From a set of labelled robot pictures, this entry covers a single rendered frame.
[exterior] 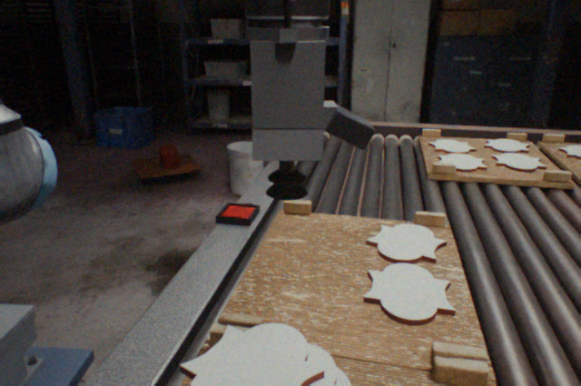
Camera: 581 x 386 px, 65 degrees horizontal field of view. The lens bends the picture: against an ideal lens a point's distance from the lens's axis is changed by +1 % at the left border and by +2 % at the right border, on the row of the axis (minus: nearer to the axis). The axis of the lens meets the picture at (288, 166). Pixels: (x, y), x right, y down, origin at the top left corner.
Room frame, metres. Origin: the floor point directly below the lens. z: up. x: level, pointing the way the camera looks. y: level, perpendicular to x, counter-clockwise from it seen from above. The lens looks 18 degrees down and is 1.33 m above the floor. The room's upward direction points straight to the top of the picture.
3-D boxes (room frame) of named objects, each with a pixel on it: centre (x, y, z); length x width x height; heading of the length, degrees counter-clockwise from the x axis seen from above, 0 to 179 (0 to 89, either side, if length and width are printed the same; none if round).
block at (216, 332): (0.46, 0.07, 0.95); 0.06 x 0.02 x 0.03; 78
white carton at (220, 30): (5.44, 0.67, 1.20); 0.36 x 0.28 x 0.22; 73
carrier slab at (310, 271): (0.65, -0.11, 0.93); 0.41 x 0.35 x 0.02; 168
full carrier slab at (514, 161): (1.28, -0.58, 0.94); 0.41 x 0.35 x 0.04; 168
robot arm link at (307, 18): (0.42, 0.00, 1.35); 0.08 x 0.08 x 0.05
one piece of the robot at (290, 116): (0.42, -0.02, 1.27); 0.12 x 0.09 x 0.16; 91
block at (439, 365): (0.41, -0.19, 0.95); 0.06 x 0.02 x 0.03; 78
